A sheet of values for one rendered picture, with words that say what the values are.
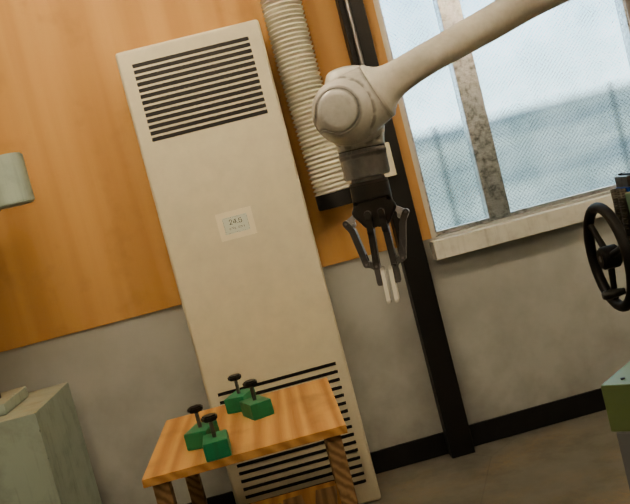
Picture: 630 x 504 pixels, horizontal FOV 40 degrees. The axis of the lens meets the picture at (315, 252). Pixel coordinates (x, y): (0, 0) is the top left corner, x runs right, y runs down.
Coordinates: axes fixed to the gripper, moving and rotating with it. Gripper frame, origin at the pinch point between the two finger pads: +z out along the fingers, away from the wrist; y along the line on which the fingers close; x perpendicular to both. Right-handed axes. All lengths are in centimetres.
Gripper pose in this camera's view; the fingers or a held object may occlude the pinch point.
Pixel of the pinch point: (390, 284)
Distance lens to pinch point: 167.1
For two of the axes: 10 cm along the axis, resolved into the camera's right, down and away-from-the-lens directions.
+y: -9.6, 1.9, 1.8
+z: 2.1, 9.8, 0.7
